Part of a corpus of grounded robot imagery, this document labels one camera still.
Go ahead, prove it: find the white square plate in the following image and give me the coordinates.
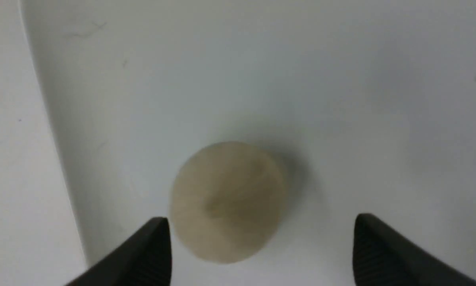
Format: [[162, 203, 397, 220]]
[[21, 0, 476, 286]]

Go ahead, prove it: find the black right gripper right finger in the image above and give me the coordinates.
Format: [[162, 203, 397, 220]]
[[352, 213, 476, 286]]

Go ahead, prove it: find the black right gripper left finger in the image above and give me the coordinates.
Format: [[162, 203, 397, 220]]
[[67, 217, 172, 286]]

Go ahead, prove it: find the white steamed bun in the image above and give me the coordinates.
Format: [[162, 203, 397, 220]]
[[169, 141, 290, 264]]

